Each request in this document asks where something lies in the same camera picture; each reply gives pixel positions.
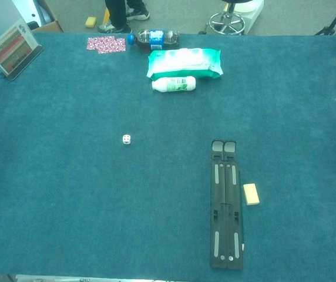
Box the metal frame rail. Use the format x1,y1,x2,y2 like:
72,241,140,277
8,274,186,282

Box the black tripod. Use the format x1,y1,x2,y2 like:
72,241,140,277
314,0,336,36

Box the person legs and shoes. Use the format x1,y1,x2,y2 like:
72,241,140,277
97,0,151,34

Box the green wet wipes pack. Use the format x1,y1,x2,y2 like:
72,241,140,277
146,48,224,80

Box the white plastic base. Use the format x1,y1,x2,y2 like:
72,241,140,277
223,0,265,33

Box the white plastic bottle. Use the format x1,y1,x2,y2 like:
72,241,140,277
151,75,197,93

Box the red white patterned cards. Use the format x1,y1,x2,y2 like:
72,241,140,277
86,35,127,55

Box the cardboard box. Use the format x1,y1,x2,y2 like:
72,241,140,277
12,0,64,33

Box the chrome stool base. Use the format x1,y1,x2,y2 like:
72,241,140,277
199,0,247,36

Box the green pencil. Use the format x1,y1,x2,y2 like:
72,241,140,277
239,167,247,252

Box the black folding stand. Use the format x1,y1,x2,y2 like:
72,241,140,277
209,139,245,270

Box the cola bottle blue cap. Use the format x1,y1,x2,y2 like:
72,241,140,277
126,28,182,53

